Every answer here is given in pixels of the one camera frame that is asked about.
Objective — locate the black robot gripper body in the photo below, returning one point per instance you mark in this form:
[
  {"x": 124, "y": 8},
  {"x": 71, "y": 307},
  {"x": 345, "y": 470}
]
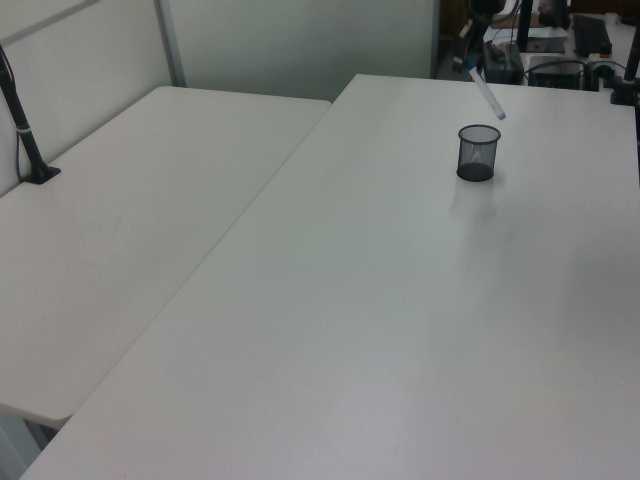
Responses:
[{"x": 485, "y": 10}]

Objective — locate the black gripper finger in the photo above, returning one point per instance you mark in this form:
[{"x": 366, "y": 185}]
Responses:
[
  {"x": 481, "y": 57},
  {"x": 460, "y": 45}
]

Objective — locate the white marker with blue cap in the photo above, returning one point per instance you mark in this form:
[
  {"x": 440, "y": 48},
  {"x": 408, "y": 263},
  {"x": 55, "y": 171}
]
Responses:
[{"x": 490, "y": 97}]

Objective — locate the black equipment box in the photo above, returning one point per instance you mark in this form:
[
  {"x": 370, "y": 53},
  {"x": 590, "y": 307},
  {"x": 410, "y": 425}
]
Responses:
[{"x": 505, "y": 62}]

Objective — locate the black monitor stand pole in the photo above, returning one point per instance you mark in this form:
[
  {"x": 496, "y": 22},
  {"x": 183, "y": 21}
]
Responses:
[{"x": 525, "y": 25}]

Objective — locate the black flat electronic device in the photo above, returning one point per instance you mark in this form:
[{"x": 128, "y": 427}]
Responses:
[{"x": 557, "y": 70}]

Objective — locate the black mesh pen cup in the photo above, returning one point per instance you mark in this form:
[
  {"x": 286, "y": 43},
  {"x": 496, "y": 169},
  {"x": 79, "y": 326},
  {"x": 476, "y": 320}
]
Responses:
[{"x": 477, "y": 155}]

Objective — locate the black keyboard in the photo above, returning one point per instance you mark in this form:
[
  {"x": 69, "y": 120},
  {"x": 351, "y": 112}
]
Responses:
[{"x": 592, "y": 35}]

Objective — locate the black camera stand pole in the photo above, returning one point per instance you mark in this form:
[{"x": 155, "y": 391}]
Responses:
[
  {"x": 627, "y": 75},
  {"x": 27, "y": 140}
]

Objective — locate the grey partition frame post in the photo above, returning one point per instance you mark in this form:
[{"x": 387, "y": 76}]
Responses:
[{"x": 172, "y": 45}]

